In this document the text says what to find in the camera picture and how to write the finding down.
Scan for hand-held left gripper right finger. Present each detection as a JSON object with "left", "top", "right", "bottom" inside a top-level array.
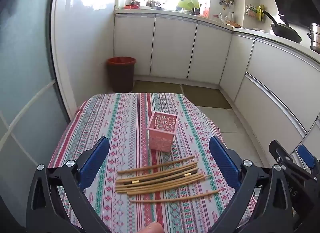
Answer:
[{"left": 209, "top": 137, "right": 294, "bottom": 233}]

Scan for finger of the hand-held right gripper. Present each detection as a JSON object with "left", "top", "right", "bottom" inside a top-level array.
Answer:
[
  {"left": 297, "top": 145, "right": 319, "bottom": 173},
  {"left": 269, "top": 140, "right": 293, "bottom": 171}
]

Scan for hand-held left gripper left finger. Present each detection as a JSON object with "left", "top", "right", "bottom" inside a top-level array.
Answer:
[{"left": 26, "top": 136, "right": 110, "bottom": 233}]

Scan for dark chopstick with gold band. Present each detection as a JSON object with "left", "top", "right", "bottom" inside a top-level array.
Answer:
[
  {"left": 130, "top": 169, "right": 199, "bottom": 186},
  {"left": 126, "top": 170, "right": 190, "bottom": 185}
]

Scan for pile of bamboo chopsticks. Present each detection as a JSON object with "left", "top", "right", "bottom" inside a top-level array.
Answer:
[{"left": 115, "top": 155, "right": 220, "bottom": 203}]

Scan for pink perforated plastic basket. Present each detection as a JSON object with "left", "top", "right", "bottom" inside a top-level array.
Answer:
[{"left": 146, "top": 111, "right": 179, "bottom": 152}]

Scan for person's left hand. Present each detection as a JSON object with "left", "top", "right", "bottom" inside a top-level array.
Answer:
[{"left": 139, "top": 222, "right": 163, "bottom": 233}]

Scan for patterned striped tablecloth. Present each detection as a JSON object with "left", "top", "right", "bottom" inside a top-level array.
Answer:
[{"left": 47, "top": 92, "right": 258, "bottom": 233}]

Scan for white kitchen cabinets with drawers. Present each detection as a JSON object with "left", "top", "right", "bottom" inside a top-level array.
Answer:
[{"left": 220, "top": 33, "right": 320, "bottom": 156}]

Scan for green floor mat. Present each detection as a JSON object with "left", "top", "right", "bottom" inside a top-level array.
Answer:
[
  {"left": 181, "top": 84, "right": 233, "bottom": 109},
  {"left": 132, "top": 80, "right": 184, "bottom": 94}
]

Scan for brown trash bin red liner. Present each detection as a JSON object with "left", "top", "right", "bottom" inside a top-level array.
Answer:
[{"left": 106, "top": 57, "right": 137, "bottom": 93}]

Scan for steel pot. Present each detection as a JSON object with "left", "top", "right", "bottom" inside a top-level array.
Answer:
[{"left": 307, "top": 23, "right": 320, "bottom": 53}]

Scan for black wok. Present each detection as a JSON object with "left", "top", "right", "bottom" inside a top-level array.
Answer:
[{"left": 262, "top": 10, "right": 302, "bottom": 44}]

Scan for frosted glass sliding door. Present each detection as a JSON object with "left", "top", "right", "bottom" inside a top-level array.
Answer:
[{"left": 0, "top": 0, "right": 75, "bottom": 233}]

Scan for yellow green plastic container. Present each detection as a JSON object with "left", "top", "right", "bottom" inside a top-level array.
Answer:
[{"left": 177, "top": 0, "right": 200, "bottom": 11}]

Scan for wall rack with packets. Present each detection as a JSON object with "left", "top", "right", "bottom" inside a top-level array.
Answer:
[{"left": 245, "top": 4, "right": 265, "bottom": 22}]

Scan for wall faucet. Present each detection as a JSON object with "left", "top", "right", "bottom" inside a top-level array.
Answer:
[{"left": 218, "top": 0, "right": 232, "bottom": 11}]

